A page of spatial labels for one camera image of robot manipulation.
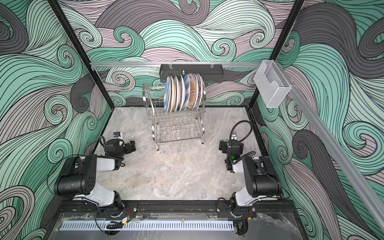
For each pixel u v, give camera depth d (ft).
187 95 2.44
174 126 3.36
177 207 2.49
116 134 2.73
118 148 2.45
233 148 2.38
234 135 2.61
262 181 1.45
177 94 2.86
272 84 2.54
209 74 3.11
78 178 1.48
